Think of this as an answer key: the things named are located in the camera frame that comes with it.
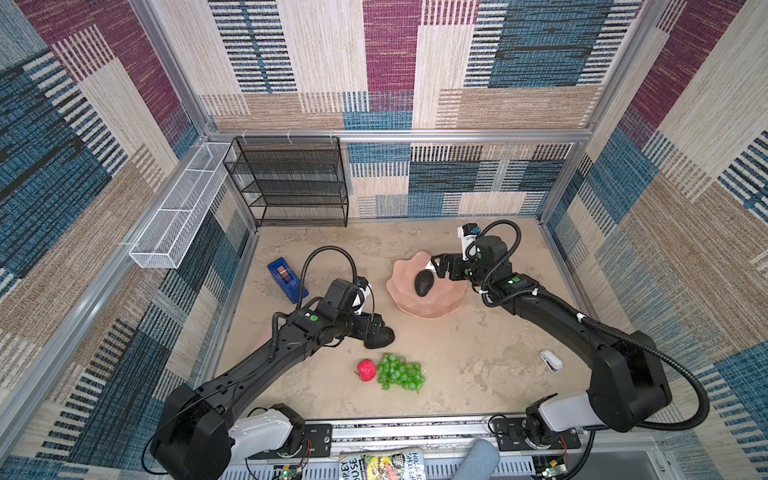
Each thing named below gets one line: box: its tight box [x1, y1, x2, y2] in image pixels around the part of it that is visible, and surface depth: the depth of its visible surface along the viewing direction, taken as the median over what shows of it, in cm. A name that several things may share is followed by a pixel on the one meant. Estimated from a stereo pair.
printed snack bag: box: [339, 448, 427, 480], surface depth 70 cm
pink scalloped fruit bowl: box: [386, 251, 468, 319], surface depth 100 cm
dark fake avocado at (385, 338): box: [364, 326, 395, 349], surface depth 88 cm
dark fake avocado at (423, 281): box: [414, 269, 435, 297], surface depth 100 cm
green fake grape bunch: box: [377, 353, 426, 394], surface depth 82 cm
